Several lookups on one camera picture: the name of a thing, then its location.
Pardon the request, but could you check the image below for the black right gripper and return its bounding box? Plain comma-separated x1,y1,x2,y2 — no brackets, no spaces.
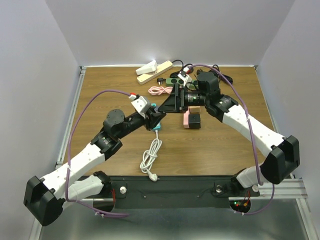
158,83,209,113

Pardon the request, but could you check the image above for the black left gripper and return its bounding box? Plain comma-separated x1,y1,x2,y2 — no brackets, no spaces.
116,105,166,140

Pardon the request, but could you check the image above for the pink power strip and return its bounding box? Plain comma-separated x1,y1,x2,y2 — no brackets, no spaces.
183,110,190,129

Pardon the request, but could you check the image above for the black charger block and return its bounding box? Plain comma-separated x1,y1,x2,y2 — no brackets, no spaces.
188,113,201,129

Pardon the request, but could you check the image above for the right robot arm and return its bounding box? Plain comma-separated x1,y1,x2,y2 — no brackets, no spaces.
158,72,300,195

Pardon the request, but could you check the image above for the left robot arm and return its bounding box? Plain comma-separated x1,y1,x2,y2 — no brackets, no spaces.
23,106,166,226

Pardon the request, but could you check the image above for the green power strip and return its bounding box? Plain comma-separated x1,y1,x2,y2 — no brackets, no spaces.
165,78,198,90

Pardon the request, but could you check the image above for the cream power strip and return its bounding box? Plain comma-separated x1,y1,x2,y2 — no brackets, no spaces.
137,60,173,85

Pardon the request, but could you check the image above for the white wedge adapter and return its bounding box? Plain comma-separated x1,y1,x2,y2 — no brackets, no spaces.
135,60,158,76

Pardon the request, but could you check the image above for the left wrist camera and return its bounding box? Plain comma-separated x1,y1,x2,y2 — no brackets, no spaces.
128,94,152,119

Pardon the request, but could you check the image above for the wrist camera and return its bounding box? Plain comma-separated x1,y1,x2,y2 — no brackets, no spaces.
128,94,152,119
177,70,192,87

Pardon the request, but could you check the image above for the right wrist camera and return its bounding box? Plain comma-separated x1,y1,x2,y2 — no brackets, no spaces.
177,70,192,87

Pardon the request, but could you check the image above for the black cable of cream strip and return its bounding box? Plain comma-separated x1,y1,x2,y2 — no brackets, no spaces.
156,59,194,86

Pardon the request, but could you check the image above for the white coiled cable with plug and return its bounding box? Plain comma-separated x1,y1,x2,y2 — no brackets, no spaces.
139,129,163,182

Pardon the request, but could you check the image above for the black cable of green strip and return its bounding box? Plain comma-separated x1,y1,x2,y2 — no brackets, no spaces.
196,64,234,87

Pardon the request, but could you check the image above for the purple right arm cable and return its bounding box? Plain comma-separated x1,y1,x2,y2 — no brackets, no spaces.
184,64,276,216

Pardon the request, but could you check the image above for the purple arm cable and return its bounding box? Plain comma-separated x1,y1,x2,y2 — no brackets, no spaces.
184,64,276,216
65,89,137,219

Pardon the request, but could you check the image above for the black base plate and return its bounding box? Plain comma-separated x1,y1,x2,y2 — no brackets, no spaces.
92,175,260,210

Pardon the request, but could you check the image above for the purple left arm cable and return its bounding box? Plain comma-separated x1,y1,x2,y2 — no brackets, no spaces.
65,89,137,219

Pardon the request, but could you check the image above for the aluminium frame rail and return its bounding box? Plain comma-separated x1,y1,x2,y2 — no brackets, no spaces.
29,66,87,240

